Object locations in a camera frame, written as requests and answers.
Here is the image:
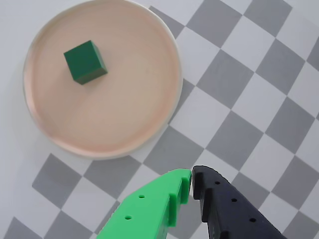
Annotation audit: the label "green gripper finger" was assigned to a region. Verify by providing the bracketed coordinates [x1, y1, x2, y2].
[96, 168, 192, 239]

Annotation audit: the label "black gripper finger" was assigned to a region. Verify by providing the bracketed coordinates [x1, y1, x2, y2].
[191, 164, 287, 239]

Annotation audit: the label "dark green cube dice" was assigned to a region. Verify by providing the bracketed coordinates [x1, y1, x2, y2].
[63, 39, 108, 86]

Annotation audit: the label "pink round plate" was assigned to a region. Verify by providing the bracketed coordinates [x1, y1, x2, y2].
[22, 0, 184, 160]

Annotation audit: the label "grey white checkered mat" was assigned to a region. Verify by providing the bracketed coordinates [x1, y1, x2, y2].
[0, 0, 319, 239]

